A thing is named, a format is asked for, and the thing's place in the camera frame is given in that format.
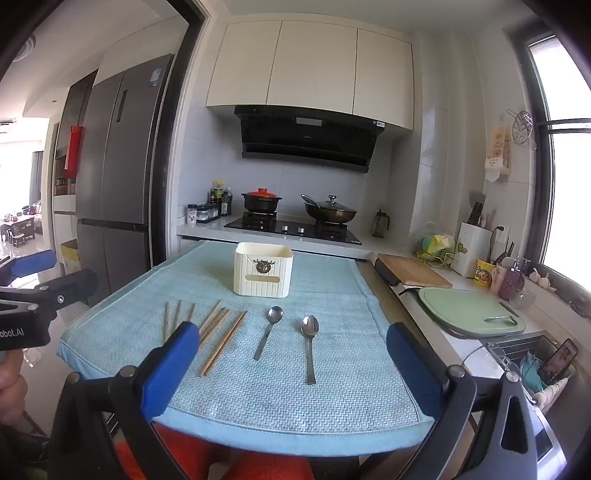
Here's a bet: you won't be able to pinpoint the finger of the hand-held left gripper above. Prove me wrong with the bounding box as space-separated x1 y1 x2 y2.
34 269 99 309
0 249 56 283

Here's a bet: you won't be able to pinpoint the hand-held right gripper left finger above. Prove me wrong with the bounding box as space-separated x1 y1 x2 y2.
46 322 200 480

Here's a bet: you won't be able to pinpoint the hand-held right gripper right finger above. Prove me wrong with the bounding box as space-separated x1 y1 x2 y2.
387 323 539 480

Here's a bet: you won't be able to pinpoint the pile of wooden chopsticks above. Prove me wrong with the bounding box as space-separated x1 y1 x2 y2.
161 299 247 378

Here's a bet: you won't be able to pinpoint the metal spoon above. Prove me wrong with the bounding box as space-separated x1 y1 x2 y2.
301 315 320 385
253 305 284 361

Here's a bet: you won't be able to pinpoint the cream utensil holder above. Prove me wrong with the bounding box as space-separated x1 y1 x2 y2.
233 242 295 297

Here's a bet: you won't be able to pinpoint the dark kitchen utensils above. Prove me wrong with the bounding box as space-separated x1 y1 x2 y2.
492 237 516 267

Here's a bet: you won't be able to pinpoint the person's left hand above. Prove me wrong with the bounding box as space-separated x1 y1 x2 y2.
0 362 28 425

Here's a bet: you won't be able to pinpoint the cardboard box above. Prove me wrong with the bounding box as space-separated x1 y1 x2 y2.
60 239 82 278

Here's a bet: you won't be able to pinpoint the green cutting board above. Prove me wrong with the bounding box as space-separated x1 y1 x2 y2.
418 286 527 340

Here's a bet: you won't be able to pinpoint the light blue towel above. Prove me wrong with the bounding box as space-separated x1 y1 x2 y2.
58 240 435 457

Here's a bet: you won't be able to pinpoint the orange clothing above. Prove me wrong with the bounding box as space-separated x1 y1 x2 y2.
113 422 317 480

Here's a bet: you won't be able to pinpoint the wooden cutting board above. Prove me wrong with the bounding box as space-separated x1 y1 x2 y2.
376 253 453 289

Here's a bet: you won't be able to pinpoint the grey refrigerator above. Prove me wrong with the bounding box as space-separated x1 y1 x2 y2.
76 53 176 305

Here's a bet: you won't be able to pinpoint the red hanging item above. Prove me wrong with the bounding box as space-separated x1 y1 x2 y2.
65 126 84 179

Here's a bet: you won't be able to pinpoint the green and yellow bag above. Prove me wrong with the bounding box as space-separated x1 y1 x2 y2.
416 234 459 262

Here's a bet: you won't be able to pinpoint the dark shelf cabinet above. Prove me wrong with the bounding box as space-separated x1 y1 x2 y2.
52 69 100 215

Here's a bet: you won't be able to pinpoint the clear glass cup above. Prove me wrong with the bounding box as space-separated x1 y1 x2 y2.
510 288 536 310

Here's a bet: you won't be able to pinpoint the white knife block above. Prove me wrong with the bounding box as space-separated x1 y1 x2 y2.
450 222 492 279

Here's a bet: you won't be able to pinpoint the purple bottle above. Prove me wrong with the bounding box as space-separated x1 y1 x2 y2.
501 256 526 301

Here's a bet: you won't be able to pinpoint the smartphone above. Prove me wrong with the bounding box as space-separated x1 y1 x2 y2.
540 338 579 384

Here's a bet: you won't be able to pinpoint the dark wok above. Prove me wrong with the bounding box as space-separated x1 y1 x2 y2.
302 205 358 223

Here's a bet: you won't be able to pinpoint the black gas stove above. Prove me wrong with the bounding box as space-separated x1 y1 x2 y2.
224 211 363 245

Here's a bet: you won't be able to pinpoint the glass wok lid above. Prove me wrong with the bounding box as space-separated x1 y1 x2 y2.
306 195 357 212

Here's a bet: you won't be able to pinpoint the black clay pot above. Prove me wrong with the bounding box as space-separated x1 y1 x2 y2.
241 194 283 214

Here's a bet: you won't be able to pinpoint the hanging printed bag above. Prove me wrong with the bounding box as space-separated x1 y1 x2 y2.
485 124 513 182

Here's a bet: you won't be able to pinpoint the black range hood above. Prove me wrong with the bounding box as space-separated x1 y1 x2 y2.
234 105 386 174

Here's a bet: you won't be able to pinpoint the hanging metal steamer rack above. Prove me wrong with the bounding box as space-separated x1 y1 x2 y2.
507 109 539 149

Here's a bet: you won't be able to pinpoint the white upper cabinets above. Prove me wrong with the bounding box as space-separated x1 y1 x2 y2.
205 20 414 132

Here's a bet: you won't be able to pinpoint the wire dish rack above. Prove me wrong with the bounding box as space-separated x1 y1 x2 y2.
485 332 579 402

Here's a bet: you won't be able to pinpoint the dark door frame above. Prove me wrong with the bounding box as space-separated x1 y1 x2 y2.
150 0 206 273

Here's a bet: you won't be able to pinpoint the dark window frame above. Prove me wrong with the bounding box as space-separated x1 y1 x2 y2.
503 18 591 319

